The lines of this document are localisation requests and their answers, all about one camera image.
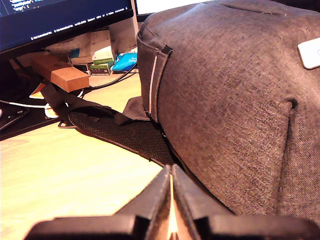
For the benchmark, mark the green box with label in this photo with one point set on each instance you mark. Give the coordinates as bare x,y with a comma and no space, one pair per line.
100,69

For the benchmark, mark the black desk mat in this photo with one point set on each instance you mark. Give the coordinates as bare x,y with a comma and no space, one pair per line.
27,122

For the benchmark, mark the black phone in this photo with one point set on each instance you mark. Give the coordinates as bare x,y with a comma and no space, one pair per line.
11,116

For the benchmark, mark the white and green box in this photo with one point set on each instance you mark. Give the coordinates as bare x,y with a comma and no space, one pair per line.
102,56

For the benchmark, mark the wooden block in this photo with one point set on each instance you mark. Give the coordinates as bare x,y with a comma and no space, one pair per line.
70,80

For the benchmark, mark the blue plastic packet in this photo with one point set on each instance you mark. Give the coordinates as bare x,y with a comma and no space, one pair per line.
125,62

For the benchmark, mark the monitor showing dark code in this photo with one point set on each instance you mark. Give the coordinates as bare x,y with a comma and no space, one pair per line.
62,20

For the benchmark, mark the grey fabric backpack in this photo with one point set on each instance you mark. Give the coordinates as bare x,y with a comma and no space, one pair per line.
225,100

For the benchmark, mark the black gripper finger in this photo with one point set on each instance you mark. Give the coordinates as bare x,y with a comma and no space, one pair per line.
190,197
152,197

